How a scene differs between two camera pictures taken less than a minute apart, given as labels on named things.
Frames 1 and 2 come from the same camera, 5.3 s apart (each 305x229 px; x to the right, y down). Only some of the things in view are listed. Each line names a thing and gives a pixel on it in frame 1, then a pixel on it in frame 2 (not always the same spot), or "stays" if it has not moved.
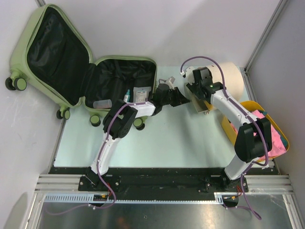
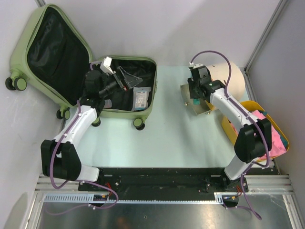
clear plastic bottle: x=102 y=104 stays
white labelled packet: x=141 y=94 stays
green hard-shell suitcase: x=51 y=55 stays
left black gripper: x=179 y=98 → x=127 y=80
